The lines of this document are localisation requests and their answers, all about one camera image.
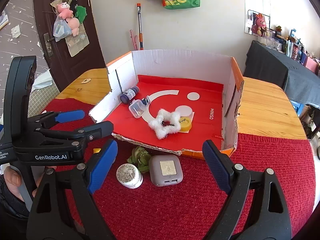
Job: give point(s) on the person's left hand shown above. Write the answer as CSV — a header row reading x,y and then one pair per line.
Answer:
x,y
12,182

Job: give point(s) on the white fluffy star scrunchie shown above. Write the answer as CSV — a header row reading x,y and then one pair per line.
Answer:
x,y
155,125

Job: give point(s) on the green plush toy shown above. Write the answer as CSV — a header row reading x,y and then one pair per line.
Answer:
x,y
81,13

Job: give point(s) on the pink plush toy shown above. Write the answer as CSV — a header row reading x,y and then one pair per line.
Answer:
x,y
63,10

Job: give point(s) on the brown door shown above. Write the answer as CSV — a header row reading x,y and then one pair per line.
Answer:
x,y
82,55

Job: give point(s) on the pink plastic hanger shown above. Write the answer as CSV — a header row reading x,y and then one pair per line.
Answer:
x,y
133,40

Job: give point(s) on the beige tote bag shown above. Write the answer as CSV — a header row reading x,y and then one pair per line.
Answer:
x,y
77,46

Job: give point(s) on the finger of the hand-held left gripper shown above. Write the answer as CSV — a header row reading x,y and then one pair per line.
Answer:
x,y
70,115
100,128

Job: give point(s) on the grey square case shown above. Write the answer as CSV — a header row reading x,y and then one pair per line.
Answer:
x,y
156,172

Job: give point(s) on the clear plastic bag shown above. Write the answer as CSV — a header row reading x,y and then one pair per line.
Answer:
x,y
61,30

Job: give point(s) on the mop pole orange grip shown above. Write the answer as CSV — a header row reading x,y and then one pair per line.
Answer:
x,y
139,25

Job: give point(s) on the clear small plastic container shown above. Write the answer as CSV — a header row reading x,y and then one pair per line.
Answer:
x,y
137,109

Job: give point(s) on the orange cardboard box red bottom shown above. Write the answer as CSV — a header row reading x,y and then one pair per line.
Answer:
x,y
202,130

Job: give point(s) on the small wooden tag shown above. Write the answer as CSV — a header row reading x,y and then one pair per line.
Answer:
x,y
86,80

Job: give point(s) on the pink rabbit plush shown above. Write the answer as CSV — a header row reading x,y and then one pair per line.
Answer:
x,y
260,22

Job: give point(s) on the yellow bottle cap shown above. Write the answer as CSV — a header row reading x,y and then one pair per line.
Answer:
x,y
185,127

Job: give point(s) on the white glitter jar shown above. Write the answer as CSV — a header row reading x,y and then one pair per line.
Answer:
x,y
128,175

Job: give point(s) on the purple bottle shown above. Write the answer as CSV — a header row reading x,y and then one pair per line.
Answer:
x,y
128,95

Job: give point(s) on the white plastic lid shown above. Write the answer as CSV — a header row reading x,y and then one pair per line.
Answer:
x,y
185,110

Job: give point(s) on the wall mirror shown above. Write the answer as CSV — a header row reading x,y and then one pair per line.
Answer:
x,y
257,2

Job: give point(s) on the green toy plant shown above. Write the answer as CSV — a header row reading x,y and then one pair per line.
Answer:
x,y
138,158

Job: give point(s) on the dark cloth covered table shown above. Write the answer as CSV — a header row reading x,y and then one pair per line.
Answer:
x,y
275,67

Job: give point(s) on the row of bottles and cups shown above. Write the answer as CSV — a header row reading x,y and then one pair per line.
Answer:
x,y
295,50

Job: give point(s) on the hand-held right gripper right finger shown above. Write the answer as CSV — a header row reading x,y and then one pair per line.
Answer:
x,y
217,166

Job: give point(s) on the red knitted mat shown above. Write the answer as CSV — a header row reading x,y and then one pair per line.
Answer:
x,y
175,210

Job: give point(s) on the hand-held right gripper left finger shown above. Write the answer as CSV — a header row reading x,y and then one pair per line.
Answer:
x,y
102,166

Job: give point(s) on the peach plush toy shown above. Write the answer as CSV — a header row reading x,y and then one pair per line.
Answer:
x,y
73,26

